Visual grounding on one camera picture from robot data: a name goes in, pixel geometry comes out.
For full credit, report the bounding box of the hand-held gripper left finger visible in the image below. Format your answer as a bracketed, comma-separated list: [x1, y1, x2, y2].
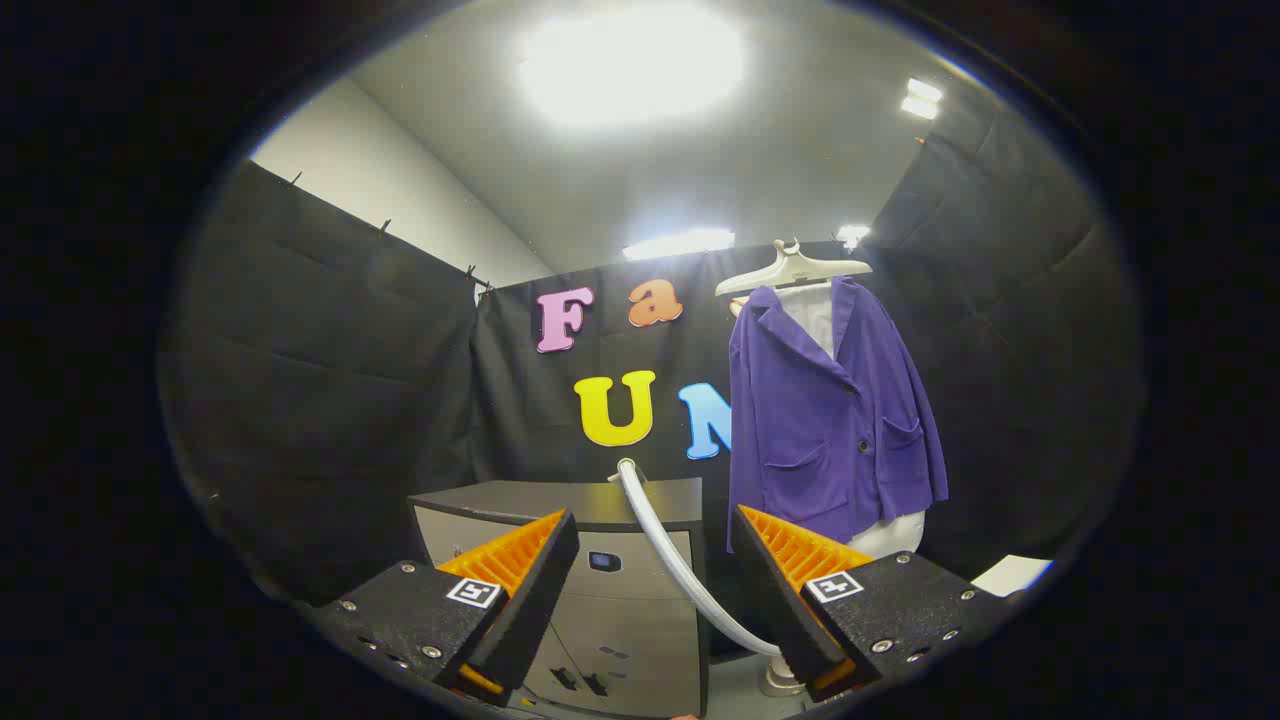
[310, 508, 581, 706]

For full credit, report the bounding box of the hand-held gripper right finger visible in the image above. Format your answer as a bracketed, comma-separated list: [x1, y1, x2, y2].
[733, 504, 1011, 703]

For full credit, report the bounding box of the purple button jacket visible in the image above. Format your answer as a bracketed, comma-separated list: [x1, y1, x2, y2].
[727, 277, 949, 554]

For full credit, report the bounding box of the white padded garment form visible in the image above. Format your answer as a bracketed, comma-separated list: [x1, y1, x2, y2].
[780, 283, 926, 559]

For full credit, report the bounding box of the grey cabinet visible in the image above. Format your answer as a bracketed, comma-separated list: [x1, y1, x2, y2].
[408, 478, 711, 719]

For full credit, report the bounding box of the white paper sheet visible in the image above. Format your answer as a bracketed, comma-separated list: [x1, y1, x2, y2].
[972, 555, 1053, 598]

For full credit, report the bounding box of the black backdrop cloth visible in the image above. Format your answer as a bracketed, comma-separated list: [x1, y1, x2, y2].
[160, 130, 1141, 606]

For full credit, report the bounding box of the white plastic hanger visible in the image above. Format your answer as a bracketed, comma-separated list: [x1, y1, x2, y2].
[715, 238, 873, 298]

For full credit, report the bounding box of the long ceiling light strip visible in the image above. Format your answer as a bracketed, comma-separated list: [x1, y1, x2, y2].
[622, 228, 736, 261]

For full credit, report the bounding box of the small double ceiling light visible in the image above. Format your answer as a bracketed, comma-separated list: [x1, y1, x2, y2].
[900, 77, 944, 121]

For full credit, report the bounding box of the large round ceiling light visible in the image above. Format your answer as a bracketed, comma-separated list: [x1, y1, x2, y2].
[520, 5, 746, 129]

